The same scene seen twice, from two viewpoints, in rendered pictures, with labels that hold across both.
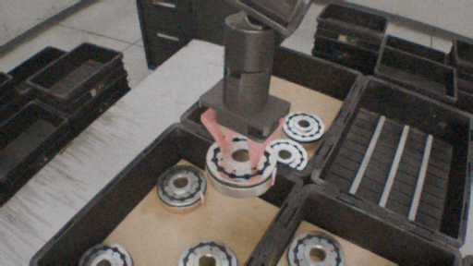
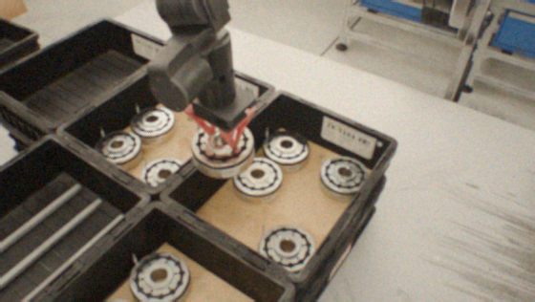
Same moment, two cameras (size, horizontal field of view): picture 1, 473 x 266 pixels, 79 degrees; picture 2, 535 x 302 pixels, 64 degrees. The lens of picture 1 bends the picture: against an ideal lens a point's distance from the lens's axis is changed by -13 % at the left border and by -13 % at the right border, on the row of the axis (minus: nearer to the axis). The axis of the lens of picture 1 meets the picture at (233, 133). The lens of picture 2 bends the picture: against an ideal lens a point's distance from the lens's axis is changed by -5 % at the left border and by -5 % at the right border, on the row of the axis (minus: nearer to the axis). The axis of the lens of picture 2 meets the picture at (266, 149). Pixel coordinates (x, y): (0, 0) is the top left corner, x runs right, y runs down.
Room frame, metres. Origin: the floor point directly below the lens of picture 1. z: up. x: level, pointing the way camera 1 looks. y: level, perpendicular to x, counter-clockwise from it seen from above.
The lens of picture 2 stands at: (0.85, 0.07, 1.54)
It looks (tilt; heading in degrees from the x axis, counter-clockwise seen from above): 44 degrees down; 181
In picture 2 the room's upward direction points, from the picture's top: 2 degrees clockwise
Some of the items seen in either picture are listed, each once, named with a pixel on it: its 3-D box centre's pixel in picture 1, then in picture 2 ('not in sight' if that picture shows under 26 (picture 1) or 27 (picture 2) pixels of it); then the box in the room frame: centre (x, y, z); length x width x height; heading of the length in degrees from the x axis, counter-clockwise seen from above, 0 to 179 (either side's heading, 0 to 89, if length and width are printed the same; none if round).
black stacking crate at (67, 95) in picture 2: not in sight; (88, 84); (-0.05, -0.41, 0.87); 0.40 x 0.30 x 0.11; 148
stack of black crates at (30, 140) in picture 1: (32, 161); not in sight; (0.91, 0.95, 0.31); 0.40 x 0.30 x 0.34; 152
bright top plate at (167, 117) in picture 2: not in sight; (152, 121); (0.07, -0.21, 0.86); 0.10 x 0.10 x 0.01
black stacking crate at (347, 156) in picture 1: (397, 162); (22, 250); (0.44, -0.36, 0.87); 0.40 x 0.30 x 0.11; 148
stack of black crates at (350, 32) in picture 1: (346, 49); not in sight; (1.78, -0.71, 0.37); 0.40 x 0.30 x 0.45; 62
